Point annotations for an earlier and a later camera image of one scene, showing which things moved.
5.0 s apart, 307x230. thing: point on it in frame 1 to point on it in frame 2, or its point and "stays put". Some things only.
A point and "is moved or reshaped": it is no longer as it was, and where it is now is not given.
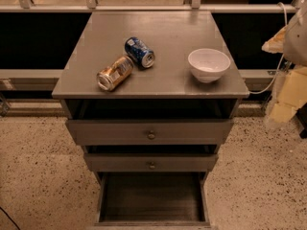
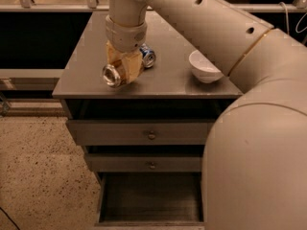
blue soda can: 138,51 stays put
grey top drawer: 149,132 stays put
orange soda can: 108,78 is moved or reshaped
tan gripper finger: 275,45 to 127,39
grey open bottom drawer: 153,198 stays put
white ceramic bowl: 208,64 stays put
